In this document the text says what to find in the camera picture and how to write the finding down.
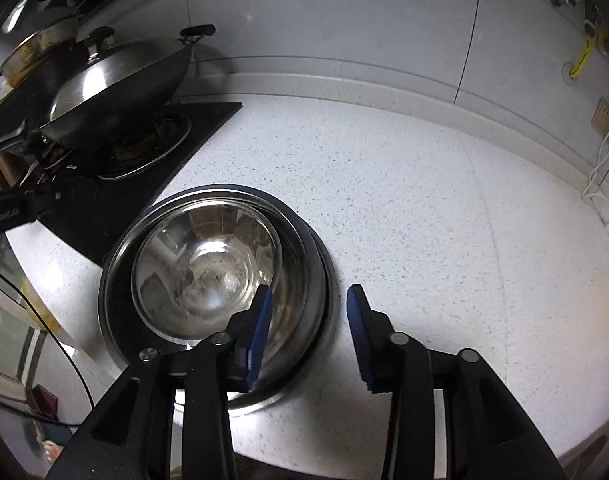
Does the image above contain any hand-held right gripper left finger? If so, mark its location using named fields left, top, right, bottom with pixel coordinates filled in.
left=44, top=285, right=274, bottom=480

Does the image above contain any steel cooking pot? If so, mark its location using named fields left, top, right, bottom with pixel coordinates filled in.
left=0, top=15, right=85, bottom=91

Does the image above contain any black cable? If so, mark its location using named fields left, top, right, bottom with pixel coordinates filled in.
left=0, top=270, right=96, bottom=427

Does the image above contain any large steel bowl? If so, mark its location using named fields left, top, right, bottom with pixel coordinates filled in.
left=104, top=194, right=330, bottom=413

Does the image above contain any large patterned steel plate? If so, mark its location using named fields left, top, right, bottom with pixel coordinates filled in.
left=97, top=184, right=338, bottom=417

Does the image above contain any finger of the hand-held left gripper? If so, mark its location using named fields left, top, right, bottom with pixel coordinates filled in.
left=22, top=180, right=65, bottom=223

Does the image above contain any yellow gas hose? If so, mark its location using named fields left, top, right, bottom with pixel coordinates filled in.
left=564, top=35, right=594, bottom=81

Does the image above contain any steel wok lid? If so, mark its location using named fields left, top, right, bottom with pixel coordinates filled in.
left=49, top=27, right=185, bottom=121

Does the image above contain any white power cable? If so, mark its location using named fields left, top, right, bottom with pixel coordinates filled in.
left=581, top=120, right=609, bottom=223

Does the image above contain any dark red box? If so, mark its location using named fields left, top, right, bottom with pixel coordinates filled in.
left=32, top=384, right=59, bottom=413

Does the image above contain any black wok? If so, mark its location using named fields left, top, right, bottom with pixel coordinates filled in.
left=0, top=24, right=216, bottom=161

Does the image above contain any beige wall socket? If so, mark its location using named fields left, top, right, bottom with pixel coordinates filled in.
left=591, top=98, right=609, bottom=133

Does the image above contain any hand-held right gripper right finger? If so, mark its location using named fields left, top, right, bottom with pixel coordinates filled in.
left=347, top=284, right=567, bottom=480

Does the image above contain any black glass gas stove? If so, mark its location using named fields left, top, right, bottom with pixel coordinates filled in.
left=4, top=101, right=242, bottom=266

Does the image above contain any steel burner ring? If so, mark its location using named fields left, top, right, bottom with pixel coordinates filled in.
left=98, top=114, right=192, bottom=181

